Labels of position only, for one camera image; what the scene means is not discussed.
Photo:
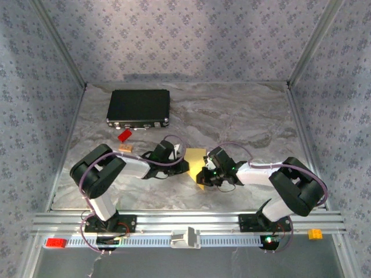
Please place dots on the yellow square paper sheet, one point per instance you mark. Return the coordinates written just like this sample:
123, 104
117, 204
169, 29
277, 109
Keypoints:
195, 162

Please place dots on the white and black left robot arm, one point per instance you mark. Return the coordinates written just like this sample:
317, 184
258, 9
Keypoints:
133, 166

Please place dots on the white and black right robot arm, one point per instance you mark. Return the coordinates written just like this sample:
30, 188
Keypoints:
255, 173

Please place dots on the small wooden block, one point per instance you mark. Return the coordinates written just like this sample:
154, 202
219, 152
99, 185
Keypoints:
126, 148

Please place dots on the small red toy brick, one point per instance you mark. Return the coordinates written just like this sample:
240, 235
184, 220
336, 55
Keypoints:
124, 135

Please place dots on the black hard case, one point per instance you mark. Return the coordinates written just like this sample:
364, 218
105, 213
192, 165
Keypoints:
136, 104

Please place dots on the black controller board with LED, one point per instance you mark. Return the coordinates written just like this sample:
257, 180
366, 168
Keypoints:
107, 241
269, 241

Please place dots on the yellow toy brick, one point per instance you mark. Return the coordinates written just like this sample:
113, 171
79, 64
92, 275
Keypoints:
315, 234

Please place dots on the large red toy brick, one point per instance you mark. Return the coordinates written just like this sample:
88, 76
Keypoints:
56, 243

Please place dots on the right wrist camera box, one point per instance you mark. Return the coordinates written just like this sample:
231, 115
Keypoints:
210, 164

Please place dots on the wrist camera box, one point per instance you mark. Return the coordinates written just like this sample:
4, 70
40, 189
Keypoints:
179, 150
210, 164

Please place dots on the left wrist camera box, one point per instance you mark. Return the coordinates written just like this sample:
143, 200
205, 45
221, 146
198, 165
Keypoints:
179, 150

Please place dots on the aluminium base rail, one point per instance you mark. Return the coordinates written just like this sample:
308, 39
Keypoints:
188, 217

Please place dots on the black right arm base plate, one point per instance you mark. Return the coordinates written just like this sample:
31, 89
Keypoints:
246, 223

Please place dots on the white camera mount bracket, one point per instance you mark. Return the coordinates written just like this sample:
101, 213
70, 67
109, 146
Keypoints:
185, 241

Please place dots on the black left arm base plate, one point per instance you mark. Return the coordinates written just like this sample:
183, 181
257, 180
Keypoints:
130, 223

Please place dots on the aluminium table side rail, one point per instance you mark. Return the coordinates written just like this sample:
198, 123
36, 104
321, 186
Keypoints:
73, 127
301, 127

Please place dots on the aluminium frame post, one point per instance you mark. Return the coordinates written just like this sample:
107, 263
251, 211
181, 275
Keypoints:
62, 43

